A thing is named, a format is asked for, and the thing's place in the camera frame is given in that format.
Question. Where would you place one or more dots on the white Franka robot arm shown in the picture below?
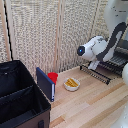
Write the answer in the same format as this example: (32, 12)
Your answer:
(106, 40)

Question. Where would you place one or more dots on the black toaster oven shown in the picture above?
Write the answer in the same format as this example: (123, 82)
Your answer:
(118, 60)

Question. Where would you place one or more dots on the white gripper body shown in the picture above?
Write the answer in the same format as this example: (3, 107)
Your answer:
(94, 65)

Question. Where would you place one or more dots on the beige woven folding screen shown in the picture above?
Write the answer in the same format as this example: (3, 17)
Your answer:
(33, 33)

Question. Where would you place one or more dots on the yellow food pieces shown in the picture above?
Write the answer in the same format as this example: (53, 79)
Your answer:
(71, 82)

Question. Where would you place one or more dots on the dark blue binder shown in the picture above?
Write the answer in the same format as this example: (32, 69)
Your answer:
(45, 83)

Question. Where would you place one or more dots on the red plastic cup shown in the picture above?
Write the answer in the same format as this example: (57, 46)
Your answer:
(53, 77)

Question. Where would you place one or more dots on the black fabric storage box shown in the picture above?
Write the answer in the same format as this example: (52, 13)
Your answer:
(18, 96)

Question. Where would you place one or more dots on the white bowl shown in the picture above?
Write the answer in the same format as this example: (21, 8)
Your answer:
(71, 86)

